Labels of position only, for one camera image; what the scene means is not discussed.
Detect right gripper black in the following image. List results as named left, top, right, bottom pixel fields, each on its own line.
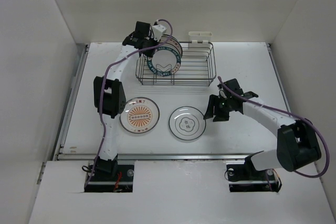
left=203, top=94, right=232, bottom=122

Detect teal rim lettered plate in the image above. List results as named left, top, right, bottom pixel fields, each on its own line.
left=147, top=46, right=182, bottom=77

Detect white plate flower outline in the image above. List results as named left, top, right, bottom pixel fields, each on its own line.
left=169, top=106, right=206, bottom=141

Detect orange sunburst plate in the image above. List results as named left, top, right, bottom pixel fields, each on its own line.
left=120, top=97, right=160, bottom=134
left=163, top=36, right=183, bottom=57

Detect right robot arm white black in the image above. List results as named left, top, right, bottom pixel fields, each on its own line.
left=204, top=79, right=322, bottom=179

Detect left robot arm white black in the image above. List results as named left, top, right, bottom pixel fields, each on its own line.
left=87, top=19, right=167, bottom=181

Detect rear red rim plate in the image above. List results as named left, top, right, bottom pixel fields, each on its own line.
left=160, top=34, right=180, bottom=47

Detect white cutlery holder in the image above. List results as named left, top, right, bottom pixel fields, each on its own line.
left=188, top=31, right=213, bottom=48

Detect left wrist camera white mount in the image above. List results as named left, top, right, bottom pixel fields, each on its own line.
left=151, top=24, right=167, bottom=41

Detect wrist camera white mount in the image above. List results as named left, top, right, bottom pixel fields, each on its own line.
left=219, top=90, right=228, bottom=99
left=151, top=24, right=167, bottom=41

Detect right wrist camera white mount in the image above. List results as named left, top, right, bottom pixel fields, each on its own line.
left=219, top=90, right=228, bottom=99

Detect grey wire dish rack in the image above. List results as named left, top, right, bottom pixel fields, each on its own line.
left=135, top=41, right=216, bottom=86

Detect left side rail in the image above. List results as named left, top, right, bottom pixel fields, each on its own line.
left=36, top=43, right=90, bottom=185

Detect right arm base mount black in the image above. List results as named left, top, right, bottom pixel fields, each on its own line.
left=224, top=163, right=282, bottom=193

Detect right side rail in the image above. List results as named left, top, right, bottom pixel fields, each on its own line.
left=266, top=43, right=291, bottom=112

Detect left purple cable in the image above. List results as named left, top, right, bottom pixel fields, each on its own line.
left=84, top=19, right=174, bottom=185

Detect purple cable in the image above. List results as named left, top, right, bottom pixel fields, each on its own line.
left=217, top=76, right=330, bottom=192
left=84, top=19, right=174, bottom=185

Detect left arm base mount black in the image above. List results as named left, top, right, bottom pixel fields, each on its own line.
left=84, top=164, right=134, bottom=193

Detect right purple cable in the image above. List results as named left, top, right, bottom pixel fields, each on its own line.
left=217, top=76, right=330, bottom=192

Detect aluminium front rail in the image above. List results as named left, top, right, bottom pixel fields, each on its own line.
left=52, top=153, right=250, bottom=161

